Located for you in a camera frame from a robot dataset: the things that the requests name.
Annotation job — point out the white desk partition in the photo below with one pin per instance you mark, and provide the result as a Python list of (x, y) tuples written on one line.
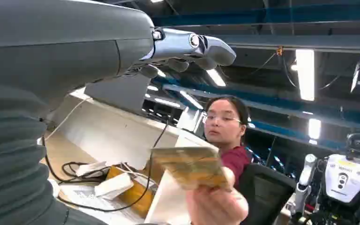
[(111, 133)]

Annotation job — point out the printed paper sheet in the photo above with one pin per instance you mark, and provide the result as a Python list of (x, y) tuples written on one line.
[(90, 202)]

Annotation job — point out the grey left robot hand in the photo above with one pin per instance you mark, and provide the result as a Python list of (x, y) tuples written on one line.
[(59, 40)]

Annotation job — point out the yellow cardboard box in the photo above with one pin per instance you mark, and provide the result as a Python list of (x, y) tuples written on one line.
[(136, 194)]

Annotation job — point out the ceiling light strip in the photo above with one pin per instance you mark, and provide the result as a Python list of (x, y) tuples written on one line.
[(191, 100), (216, 77)]

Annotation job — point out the white humanoid robot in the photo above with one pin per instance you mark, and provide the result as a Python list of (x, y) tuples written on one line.
[(344, 177)]

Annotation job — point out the small ceiling light panel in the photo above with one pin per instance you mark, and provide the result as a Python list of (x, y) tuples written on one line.
[(314, 129)]

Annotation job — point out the person's hand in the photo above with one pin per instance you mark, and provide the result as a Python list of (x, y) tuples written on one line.
[(217, 205)]

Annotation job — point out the grey monitor back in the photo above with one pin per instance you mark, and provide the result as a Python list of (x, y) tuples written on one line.
[(121, 91)]

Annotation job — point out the black office chair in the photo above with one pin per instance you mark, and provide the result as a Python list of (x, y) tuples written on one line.
[(265, 192)]

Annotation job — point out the ribbed grey left arm sleeve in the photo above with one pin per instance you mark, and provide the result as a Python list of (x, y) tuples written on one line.
[(9, 155)]

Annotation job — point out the white power adapter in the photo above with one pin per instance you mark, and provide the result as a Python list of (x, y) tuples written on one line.
[(113, 185)]

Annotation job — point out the person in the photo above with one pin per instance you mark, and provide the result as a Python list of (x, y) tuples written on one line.
[(226, 130)]

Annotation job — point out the small white box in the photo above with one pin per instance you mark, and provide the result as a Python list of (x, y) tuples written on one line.
[(90, 168)]

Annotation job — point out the long ceiling light panel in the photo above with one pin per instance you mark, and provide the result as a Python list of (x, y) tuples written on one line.
[(305, 74)]

